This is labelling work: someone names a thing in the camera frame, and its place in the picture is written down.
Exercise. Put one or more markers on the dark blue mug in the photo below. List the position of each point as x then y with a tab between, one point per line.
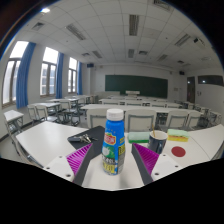
156	143

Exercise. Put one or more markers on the flat round red coaster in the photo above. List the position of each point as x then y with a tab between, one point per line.
178	151

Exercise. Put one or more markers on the blue drink bottle white cap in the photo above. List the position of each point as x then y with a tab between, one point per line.
113	146

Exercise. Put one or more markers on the dark green chalkboard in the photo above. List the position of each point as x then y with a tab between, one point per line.
136	86

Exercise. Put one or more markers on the tall window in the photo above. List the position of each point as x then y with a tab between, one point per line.
72	76
48	73
10	80

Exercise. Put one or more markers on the ceiling projector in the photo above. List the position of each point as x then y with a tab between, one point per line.
198	41

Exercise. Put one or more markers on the yellow and green sponge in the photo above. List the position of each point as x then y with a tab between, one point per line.
178	135

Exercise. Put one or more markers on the ceiling light panels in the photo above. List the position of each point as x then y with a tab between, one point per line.
134	25

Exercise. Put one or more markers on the white classroom chairs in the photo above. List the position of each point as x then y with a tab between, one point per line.
140	120

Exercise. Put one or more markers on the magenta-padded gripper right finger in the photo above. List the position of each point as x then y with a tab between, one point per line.
148	159

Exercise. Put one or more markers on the dark wide wall window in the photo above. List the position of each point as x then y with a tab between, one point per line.
210	80

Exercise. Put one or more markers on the black wall speaker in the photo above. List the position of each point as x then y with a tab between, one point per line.
90	65
181	72

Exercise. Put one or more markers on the bunch of keys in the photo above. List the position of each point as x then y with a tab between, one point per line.
83	138

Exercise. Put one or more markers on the thin wooden stirring stick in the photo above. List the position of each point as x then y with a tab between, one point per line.
153	131

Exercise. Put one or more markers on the dark door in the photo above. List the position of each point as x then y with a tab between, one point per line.
190	89

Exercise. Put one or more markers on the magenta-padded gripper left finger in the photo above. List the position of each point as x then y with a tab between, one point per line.
78	160

